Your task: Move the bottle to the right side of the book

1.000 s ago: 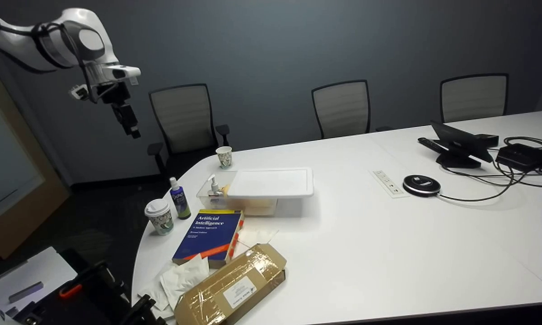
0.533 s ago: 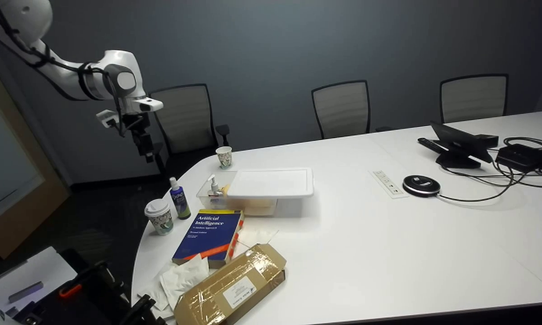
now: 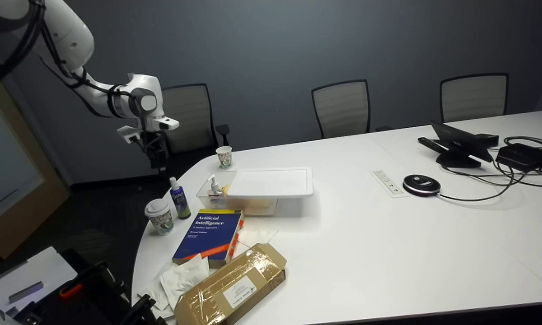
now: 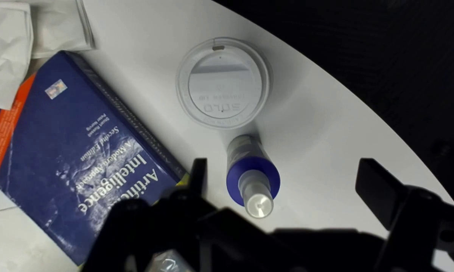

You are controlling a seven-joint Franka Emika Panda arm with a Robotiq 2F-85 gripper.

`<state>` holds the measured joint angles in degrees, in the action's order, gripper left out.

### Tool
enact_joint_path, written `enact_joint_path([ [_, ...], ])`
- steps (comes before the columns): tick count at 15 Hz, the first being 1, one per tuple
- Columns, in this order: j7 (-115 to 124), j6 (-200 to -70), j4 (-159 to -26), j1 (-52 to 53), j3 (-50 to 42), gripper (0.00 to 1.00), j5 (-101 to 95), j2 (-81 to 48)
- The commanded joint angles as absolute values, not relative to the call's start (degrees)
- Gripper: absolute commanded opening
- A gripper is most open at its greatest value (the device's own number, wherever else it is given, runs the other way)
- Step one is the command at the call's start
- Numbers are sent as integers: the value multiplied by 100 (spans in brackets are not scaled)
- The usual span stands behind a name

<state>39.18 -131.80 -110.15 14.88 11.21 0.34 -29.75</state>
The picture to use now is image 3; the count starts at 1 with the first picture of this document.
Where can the clear plastic container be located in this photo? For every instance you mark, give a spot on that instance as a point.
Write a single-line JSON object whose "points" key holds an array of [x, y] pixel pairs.
{"points": [[214, 193]]}

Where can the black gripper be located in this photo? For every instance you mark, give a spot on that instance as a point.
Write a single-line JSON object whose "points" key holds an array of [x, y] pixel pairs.
{"points": [[153, 143]]}

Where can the round black speakerphone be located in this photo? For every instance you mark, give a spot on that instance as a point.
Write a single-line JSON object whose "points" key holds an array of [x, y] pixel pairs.
{"points": [[422, 184]]}

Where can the blue bottle with clear cap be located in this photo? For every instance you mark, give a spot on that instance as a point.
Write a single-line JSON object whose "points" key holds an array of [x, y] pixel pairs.
{"points": [[180, 200]]}

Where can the grey mesh office chair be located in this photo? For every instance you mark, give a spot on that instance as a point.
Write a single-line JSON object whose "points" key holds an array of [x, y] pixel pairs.
{"points": [[343, 108], [191, 117], [474, 96]]}

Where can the black power adapter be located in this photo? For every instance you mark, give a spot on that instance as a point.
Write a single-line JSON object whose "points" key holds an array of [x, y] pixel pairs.
{"points": [[523, 155]]}

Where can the black conference device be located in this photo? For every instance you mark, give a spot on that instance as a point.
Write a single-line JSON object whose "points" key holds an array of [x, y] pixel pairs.
{"points": [[462, 144]]}

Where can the wooden door with glass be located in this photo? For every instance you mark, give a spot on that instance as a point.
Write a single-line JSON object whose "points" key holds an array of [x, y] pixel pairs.
{"points": [[6, 180]]}

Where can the clear plastic sheet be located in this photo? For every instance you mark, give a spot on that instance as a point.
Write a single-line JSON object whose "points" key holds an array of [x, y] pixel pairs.
{"points": [[259, 231]]}

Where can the crumpled white tissue paper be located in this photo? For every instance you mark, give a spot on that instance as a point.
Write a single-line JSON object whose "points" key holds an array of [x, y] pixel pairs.
{"points": [[180, 278]]}

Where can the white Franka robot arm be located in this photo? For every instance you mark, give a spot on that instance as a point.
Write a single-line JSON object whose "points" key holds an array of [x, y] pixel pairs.
{"points": [[68, 31]]}

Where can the white plastic tray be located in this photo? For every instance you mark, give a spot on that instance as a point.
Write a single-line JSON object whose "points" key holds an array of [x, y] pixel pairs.
{"points": [[272, 182]]}

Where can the paper cup with white lid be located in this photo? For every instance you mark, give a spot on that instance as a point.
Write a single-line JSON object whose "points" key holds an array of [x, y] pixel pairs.
{"points": [[160, 217]]}

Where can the blue Artificial Intelligence book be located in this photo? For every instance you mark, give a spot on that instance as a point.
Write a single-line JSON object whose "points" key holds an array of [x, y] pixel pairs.
{"points": [[209, 235]]}

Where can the patterned paper cup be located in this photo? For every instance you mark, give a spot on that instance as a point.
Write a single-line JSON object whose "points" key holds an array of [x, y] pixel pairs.
{"points": [[225, 157]]}

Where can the white paper box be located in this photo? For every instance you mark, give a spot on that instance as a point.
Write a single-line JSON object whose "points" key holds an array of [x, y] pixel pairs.
{"points": [[28, 280]]}

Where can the brown cardboard box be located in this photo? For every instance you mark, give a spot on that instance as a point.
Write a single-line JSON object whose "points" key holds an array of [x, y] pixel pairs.
{"points": [[232, 287]]}

